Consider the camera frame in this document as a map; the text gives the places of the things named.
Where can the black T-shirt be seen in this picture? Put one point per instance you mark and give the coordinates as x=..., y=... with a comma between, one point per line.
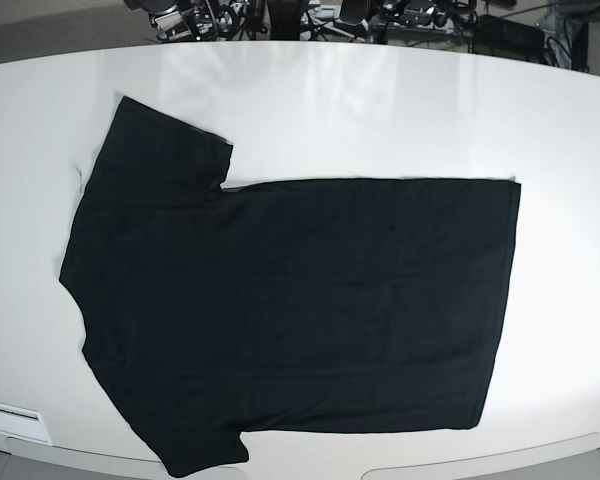
x=348, y=306

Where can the black box device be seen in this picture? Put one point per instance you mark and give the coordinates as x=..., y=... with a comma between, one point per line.
x=502, y=34

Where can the white label sticker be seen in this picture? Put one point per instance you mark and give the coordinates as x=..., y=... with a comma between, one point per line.
x=23, y=424

